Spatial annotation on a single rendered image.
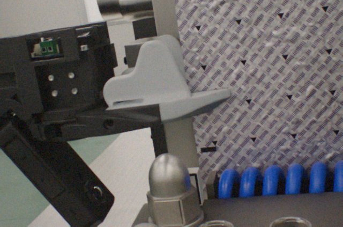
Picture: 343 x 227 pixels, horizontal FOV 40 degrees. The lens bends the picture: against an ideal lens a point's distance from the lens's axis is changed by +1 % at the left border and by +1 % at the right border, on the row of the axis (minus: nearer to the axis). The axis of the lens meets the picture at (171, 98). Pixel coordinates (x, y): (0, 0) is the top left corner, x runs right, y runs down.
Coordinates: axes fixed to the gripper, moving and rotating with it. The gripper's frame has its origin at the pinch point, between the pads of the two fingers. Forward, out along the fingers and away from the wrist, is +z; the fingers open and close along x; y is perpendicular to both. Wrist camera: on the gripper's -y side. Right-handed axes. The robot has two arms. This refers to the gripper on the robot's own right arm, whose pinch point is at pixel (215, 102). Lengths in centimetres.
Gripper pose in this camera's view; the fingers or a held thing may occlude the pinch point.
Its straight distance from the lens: 35.8
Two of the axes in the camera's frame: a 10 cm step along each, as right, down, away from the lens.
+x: 2.0, -2.2, 9.5
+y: -1.6, -9.7, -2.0
